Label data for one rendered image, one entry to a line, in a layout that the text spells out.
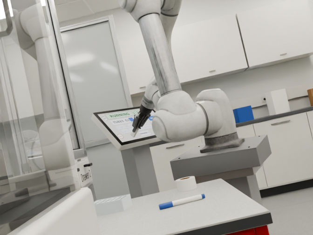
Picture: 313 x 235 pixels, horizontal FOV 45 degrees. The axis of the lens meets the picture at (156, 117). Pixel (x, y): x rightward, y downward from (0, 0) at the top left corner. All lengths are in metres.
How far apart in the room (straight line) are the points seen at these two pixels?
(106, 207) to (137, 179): 1.22
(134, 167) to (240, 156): 1.02
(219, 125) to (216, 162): 0.18
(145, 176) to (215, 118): 0.94
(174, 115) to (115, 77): 1.70
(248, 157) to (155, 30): 0.69
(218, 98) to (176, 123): 0.25
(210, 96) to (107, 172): 1.72
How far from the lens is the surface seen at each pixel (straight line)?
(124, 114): 2.53
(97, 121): 2.39
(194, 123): 1.64
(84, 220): 0.66
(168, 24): 1.95
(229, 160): 1.62
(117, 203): 1.25
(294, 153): 4.63
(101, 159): 3.25
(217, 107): 1.72
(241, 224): 0.87
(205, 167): 1.65
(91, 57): 3.32
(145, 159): 2.53
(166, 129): 1.60
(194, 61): 4.87
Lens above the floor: 0.97
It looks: 3 degrees up
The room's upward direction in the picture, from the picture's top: 13 degrees counter-clockwise
